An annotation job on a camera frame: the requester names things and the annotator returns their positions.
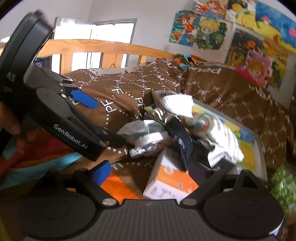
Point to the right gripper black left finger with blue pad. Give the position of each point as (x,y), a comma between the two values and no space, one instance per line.
(88,185)

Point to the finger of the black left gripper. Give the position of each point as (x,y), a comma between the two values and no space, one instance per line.
(74,95)

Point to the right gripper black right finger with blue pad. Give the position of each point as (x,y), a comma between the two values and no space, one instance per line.
(211,187)

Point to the white muslin cloth blue print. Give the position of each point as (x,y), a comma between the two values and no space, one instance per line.
(224,142)

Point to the plain white cloth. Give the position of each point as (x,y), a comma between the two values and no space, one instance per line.
(179,104)

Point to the black plastic basket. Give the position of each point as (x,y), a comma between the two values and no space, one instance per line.
(44,62)

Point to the brown PF patterned blanket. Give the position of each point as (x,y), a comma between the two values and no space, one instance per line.
(122,98)

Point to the framed colourful cartoon painting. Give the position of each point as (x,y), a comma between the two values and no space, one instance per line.
(248,142)

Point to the orange white product box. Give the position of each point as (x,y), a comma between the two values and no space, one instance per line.
(167,181)

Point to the wooden bed headboard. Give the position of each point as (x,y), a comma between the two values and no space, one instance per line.
(112,52)

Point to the striped colourful baby cloth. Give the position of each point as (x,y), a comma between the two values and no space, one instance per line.
(198,125)

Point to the dark navy sock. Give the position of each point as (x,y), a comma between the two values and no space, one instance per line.
(184,144)

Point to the green white filled plastic bag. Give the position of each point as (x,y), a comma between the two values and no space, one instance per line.
(283,189)

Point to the cartoon posters on wall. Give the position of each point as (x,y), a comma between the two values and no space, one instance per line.
(252,37)

